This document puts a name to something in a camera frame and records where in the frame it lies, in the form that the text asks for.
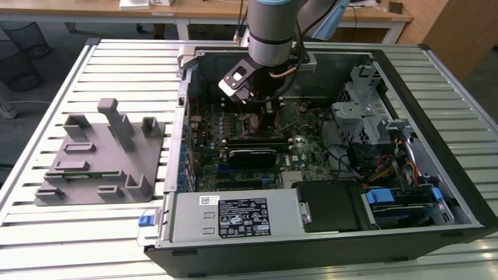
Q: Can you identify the black power cable bundle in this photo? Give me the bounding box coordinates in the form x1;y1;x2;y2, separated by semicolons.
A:
322;136;377;183

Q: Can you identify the metal socket cover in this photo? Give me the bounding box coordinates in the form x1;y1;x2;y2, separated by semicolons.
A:
275;101;311;135

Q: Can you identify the silver drive cage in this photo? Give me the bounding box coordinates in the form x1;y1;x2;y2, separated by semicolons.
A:
330;65;394;146

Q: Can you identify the CPU socket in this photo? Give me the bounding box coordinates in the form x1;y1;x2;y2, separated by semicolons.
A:
241;112;285;139

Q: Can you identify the blue disk carrier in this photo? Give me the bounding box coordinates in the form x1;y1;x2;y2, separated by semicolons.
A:
365;188;444;229

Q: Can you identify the black expansion slot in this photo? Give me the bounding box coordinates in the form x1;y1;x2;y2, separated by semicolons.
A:
217;180;271;190

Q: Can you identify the silver power supply unit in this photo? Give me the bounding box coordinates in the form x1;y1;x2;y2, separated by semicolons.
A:
154;188;309;245

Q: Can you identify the silver disk bay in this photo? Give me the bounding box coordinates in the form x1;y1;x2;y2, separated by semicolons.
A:
359;186;458;233

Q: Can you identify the green motherboard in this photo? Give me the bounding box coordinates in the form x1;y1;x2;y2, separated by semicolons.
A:
182;96;337;194

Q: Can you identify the wooden cabinet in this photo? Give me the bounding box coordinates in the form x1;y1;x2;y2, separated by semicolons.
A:
397;0;498;82

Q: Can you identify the grey parts rack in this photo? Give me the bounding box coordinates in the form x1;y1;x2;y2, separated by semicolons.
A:
34;97;167;207

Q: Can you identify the black fan shroud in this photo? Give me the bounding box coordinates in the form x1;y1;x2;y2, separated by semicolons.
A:
290;180;382;234

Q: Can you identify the coloured wire bundle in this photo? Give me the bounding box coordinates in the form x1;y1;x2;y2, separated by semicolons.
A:
365;154;423;187

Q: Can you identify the wooden desk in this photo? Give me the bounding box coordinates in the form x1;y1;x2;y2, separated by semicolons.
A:
0;0;414;41

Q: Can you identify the green RAM stick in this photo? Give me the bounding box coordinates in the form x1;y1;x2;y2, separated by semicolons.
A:
62;171;123;179

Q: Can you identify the white stand foot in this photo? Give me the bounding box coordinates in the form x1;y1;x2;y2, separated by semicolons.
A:
0;93;19;120

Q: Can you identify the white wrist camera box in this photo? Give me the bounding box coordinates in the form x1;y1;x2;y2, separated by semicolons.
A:
217;57;257;103

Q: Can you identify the black PC case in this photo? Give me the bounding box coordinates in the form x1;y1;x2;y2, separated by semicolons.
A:
136;43;498;278

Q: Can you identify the black wire mesh bin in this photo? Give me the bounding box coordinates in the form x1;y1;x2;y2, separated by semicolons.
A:
0;21;51;58
0;40;43;93

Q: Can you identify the silver chipset heatsink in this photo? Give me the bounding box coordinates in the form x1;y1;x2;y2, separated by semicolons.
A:
281;171;306;188

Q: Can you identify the black graphics card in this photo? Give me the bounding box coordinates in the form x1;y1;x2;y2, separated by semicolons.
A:
227;148;281;170

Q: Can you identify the black cable with bronze plug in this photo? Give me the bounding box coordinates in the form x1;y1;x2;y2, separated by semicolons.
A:
269;65;313;80

